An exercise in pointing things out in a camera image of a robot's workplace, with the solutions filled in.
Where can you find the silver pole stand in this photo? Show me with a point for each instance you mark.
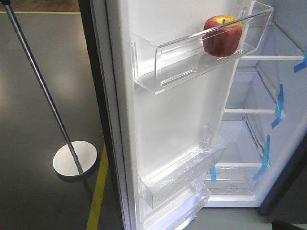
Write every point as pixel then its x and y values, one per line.
pixel 76 158

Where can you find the clear door bin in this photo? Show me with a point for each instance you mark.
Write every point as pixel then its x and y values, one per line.
pixel 179 207
pixel 160 185
pixel 167 38

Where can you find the white fridge door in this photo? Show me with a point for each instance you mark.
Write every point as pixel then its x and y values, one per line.
pixel 144 132

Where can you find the red yellow apple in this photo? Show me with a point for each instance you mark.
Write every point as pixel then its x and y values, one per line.
pixel 224 41

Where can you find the dark grey fridge body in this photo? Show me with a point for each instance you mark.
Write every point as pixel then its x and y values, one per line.
pixel 265 119

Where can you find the middle clear door bin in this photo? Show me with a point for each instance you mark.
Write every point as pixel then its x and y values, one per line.
pixel 160 185

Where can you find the lower clear door bin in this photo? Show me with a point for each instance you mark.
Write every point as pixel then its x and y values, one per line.
pixel 179 207

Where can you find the upper clear door bin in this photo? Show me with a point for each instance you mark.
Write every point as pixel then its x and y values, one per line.
pixel 167 38

